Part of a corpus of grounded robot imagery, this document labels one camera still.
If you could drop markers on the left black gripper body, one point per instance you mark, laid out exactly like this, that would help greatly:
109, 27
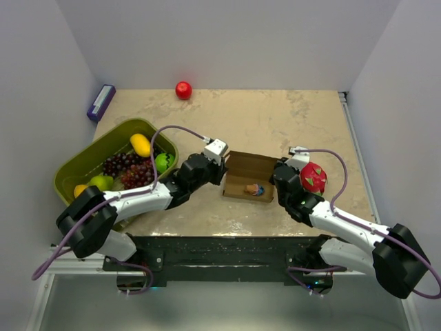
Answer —
212, 174

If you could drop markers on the brown cardboard box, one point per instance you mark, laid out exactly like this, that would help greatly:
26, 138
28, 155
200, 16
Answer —
246, 169

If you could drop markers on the purple grape bunch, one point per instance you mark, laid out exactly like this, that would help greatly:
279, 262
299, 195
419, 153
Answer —
115, 165

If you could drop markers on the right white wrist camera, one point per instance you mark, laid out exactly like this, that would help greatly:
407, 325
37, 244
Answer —
300, 157

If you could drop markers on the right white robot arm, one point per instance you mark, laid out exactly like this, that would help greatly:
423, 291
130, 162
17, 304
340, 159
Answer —
391, 255

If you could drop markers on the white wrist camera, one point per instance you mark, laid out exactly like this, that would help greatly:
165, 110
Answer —
300, 157
215, 150

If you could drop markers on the olive green plastic bin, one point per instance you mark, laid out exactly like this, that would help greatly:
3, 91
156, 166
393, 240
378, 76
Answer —
89, 162

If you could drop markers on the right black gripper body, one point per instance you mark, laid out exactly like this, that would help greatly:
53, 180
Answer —
282, 161

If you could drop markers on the red apple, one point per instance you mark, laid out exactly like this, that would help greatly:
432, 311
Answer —
183, 90

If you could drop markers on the red grape bunch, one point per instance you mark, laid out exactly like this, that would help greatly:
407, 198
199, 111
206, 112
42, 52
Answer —
139, 175

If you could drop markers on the yellow mango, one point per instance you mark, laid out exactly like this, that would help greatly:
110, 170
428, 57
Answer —
141, 145

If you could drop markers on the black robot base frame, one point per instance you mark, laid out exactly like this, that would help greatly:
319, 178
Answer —
287, 260

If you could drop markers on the purple rectangular box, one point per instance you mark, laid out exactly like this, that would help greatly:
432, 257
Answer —
101, 103

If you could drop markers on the small ice cream toy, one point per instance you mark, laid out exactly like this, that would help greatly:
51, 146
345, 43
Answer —
254, 190

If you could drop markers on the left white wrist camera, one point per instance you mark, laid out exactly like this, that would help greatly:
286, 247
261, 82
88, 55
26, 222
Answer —
215, 150

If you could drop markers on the green striped toy fruit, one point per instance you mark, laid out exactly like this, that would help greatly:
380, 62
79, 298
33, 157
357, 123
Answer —
164, 161

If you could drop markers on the green pear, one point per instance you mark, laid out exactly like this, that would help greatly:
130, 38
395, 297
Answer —
102, 182

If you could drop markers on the red dragon fruit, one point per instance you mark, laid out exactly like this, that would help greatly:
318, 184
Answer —
313, 178

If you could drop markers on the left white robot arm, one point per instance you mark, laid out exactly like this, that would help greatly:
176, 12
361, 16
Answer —
87, 223

